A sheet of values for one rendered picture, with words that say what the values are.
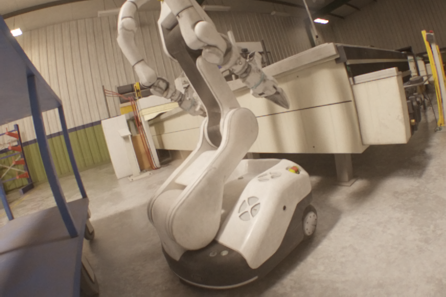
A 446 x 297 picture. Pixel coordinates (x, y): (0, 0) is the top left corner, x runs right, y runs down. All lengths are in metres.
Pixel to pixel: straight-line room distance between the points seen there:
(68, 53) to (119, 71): 2.04
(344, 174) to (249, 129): 0.83
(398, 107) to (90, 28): 8.83
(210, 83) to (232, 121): 0.17
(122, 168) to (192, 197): 3.33
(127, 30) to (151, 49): 7.73
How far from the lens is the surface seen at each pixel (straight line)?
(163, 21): 1.01
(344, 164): 1.49
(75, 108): 8.04
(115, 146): 3.98
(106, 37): 8.78
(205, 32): 0.65
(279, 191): 0.77
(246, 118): 0.87
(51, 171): 1.00
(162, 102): 3.80
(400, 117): 1.14
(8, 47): 0.80
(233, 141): 0.82
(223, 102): 0.88
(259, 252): 0.75
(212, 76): 0.88
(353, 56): 1.25
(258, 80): 0.75
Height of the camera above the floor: 0.63
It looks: 4 degrees down
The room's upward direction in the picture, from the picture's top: 15 degrees counter-clockwise
